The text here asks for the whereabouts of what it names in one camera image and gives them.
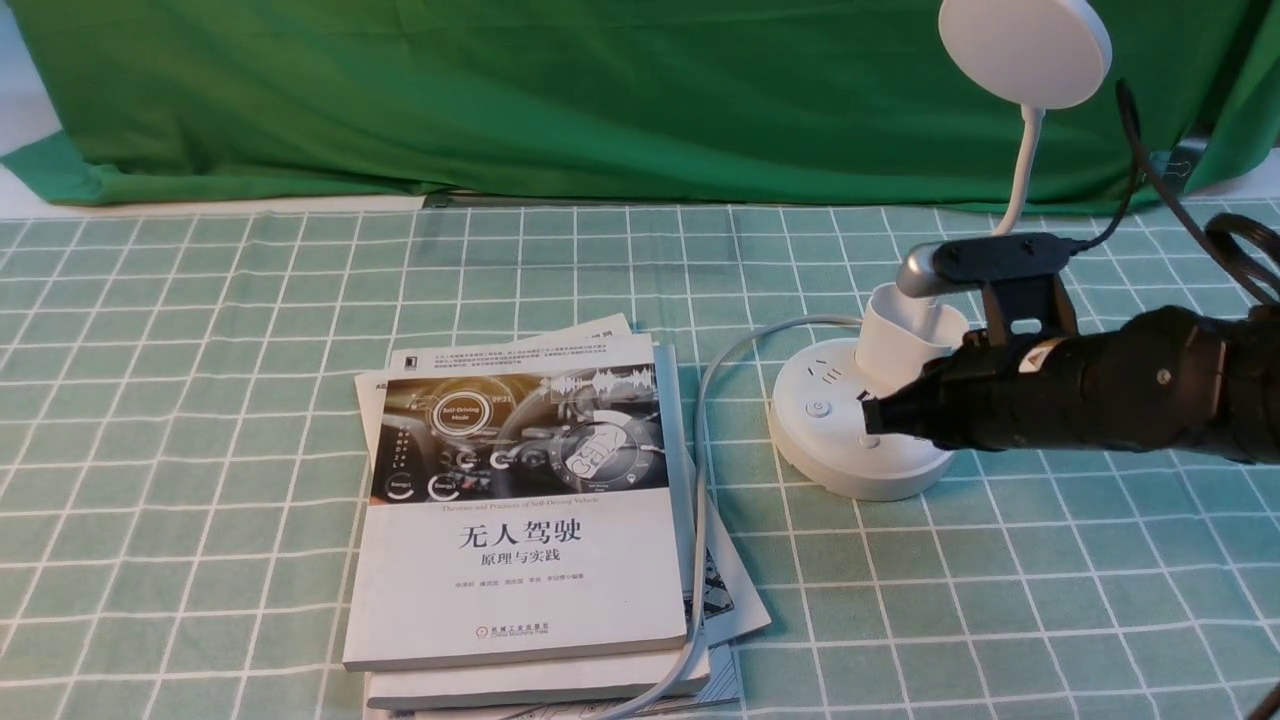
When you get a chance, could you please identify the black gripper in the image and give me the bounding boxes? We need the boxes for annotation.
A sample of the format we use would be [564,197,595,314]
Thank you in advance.
[861,305,1279,465]

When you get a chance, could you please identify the white round desk lamp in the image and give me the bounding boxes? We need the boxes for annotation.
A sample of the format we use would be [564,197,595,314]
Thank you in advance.
[767,1,1112,501]

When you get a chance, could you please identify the printed paper sheets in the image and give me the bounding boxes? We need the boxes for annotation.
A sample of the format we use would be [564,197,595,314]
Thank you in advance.
[355,313,771,719]

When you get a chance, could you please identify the green backdrop cloth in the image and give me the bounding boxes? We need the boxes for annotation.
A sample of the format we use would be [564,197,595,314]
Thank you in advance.
[0,0,1280,217]

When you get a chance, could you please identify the metal binder clip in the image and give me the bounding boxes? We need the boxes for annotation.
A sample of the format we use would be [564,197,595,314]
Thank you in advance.
[1147,137,1207,196]

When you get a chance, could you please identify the white self-driving book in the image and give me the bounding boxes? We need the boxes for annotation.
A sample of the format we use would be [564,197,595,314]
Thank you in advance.
[342,334,689,673]

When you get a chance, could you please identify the green checkered tablecloth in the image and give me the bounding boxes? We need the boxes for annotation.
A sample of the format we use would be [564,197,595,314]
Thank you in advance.
[1,208,1279,719]

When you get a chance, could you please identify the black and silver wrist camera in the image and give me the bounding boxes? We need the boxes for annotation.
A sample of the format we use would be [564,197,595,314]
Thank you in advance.
[895,232,1082,346]

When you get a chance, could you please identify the white power cable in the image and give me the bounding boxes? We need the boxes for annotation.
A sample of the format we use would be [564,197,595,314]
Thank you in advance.
[582,315,864,720]

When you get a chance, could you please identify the black camera cable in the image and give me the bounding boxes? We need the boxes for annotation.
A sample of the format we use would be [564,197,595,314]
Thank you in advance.
[1068,79,1280,305]

